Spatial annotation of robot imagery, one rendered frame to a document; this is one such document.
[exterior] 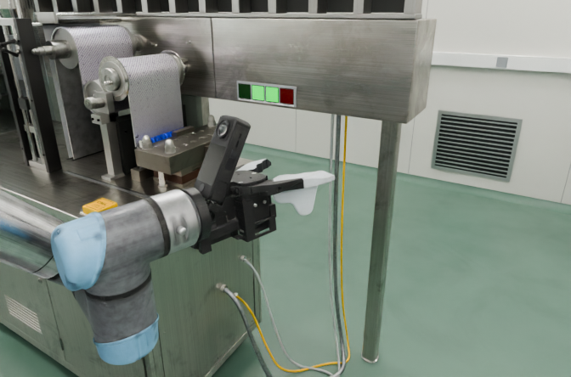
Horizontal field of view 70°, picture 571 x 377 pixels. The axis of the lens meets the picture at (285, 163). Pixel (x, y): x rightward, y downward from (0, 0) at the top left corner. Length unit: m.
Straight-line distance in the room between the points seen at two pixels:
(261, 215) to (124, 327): 0.22
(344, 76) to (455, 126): 2.42
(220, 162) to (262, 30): 0.98
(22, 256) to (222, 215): 0.24
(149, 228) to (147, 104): 1.06
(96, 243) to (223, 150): 0.18
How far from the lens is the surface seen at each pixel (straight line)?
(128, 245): 0.48
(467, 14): 3.58
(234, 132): 0.53
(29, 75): 1.66
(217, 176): 0.53
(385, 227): 1.63
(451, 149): 3.73
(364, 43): 1.30
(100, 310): 0.53
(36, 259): 0.60
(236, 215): 0.57
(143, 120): 1.51
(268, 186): 0.54
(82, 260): 0.47
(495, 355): 2.25
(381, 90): 1.30
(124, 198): 1.41
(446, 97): 3.66
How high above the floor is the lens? 1.47
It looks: 21 degrees down
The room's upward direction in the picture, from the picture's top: straight up
